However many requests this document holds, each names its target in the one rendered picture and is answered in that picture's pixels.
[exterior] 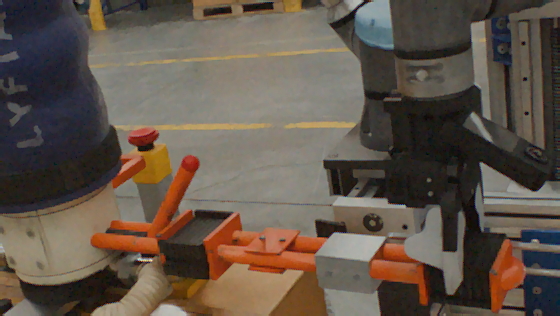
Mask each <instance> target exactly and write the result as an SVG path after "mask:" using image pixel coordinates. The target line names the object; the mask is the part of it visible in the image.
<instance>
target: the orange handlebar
mask: <svg viewBox="0 0 560 316"><path fill-rule="evenodd" d="M120 159H121V161H122V163H123V166H122V169H121V171H120V173H119V174H118V175H117V176H116V177H115V178H114V179H113V180H112V184H113V189H114V190H115V189H116V188H118V187H119V185H121V184H122V183H123V182H125V181H126V180H128V179H129V178H131V177H132V176H134V175H135V174H137V173H138V172H140V171H142V170H144V169H145V168H146V166H147V165H146V161H145V158H144V156H143V155H121V158H120ZM151 225H152V223H147V222H134V221H123V220H112V222H111V225H110V228H117V229H127V230H128V229H130V230H137V231H138V230H139V231H148V232H149V230H150V227H151ZM300 232H301V231H300V230H295V229H282V228H269V227H266V228H265V229H264V230H263V231H262V232H254V231H242V230H236V231H233V234H232V237H231V243H232V246H227V245H220V246H218V248H217V251H216V257H217V260H218V261H220V262H229V263H239V264H248V265H250V266H249V267H248V270H251V271H260V272H269V273H277V274H284V273H285V271H286V270H287V269H294V270H302V271H311V272H316V266H315V262H314V255H315V254H316V253H317V252H318V250H319V249H320V248H321V247H322V246H323V244H324V243H325V242H326V241H328V240H329V239H325V238H313V237H301V236H299V235H300ZM90 245H91V246H92V247H95V248H102V249H111V250H120V251H129V252H138V253H148V254H157V255H160V253H159V249H158V245H157V241H156V239H155V238H145V237H133V236H123V235H113V234H103V232H96V234H95V235H93V236H92V237H91V239H90ZM383 258H384V261H383V260H373V261H372V263H371V267H370V271H369V275H370V276H371V277H372V278H376V279H385V280H394V281H403V283H412V284H418V281H417V271H416V264H417V262H418V260H415V259H413V258H410V257H409V256H408V255H407V254H406V253H405V250H404V245H397V244H386V245H385V246H384V250H383ZM524 274H525V270H524V266H523V264H522V263H521V262H520V261H519V260H518V259H517V258H516V257H513V256H510V257H509V260H508V263H507V266H506V268H505V269H504V271H503V273H502V277H501V291H502V292H505V291H510V290H512V289H514V288H516V287H517V286H518V285H519V283H520V282H521V281H522V280H523V278H524Z"/></svg>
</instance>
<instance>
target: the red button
mask: <svg viewBox="0 0 560 316"><path fill-rule="evenodd" d="M158 137H159V130H158V129H155V128H154V127H143V128H138V129H135V130H133V131H131V132H130V133H129V135H128V136H127V141H128V143H129V144H131V145H132V146H136V148H137V151H138V152H147V151H151V150H153V149H154V148H155V145H154V142H155V141H157V138H158Z"/></svg>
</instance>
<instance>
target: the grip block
mask: <svg viewBox="0 0 560 316"><path fill-rule="evenodd" d="M194 213H195V217H194V214H193V210H192V209H187V210H185V211H184V212H183V213H182V214H180V215H179V216H178V217H177V218H175V219H174V220H173V221H172V222H171V223H169V224H168V225H167V226H166V227H164V228H163V229H162V230H161V231H159V232H158V234H157V235H156V236H155V237H156V241H157V245H158V249H159V253H160V257H161V261H162V265H163V269H164V273H165V274H166V275H173V276H181V277H190V278H198V279H205V281H207V279H209V278H210V273H209V271H210V272H211V277H212V279H213V281H217V279H218V278H219V277H220V276H221V275H222V274H223V273H224V272H225V271H226V270H227V269H228V268H229V267H230V266H231V265H232V264H233V263H229V262H220V261H218V260H217V257H216V251H217V248H218V246H220V245H227V246H232V243H231V237H232V234H233V231H236V230H242V231H243V227H242V222H241V217H240V213H239V212H230V211H216V210H202V209H196V210H195V211H194Z"/></svg>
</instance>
